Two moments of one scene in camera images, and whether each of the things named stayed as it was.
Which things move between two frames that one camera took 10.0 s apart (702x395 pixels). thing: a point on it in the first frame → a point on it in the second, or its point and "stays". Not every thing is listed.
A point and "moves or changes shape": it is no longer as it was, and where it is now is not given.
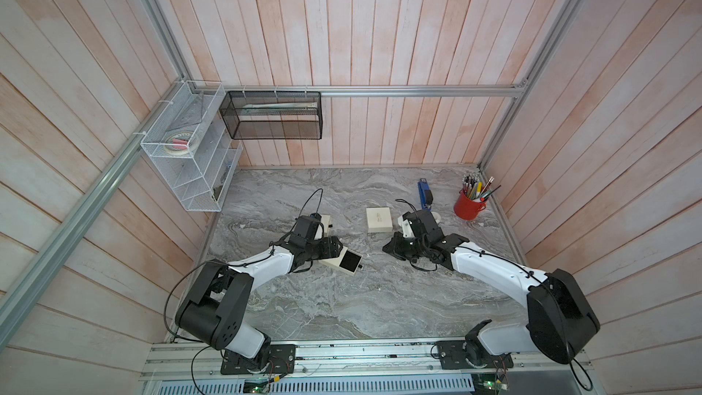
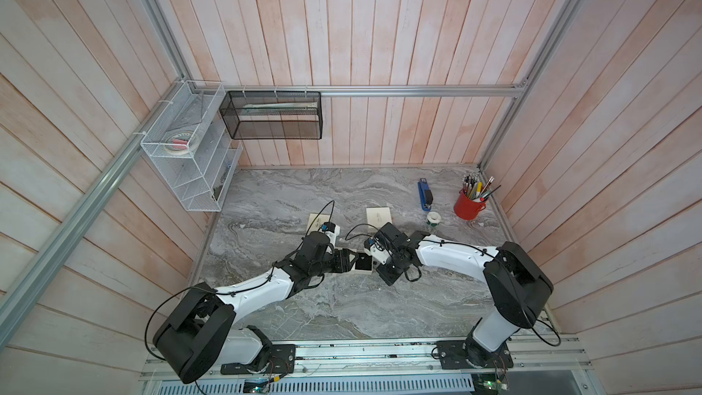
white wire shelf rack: x=186 y=139 stays
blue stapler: x=426 y=195 stays
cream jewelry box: x=347 y=261 moves or changes shape
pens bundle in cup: x=475 y=189 stays
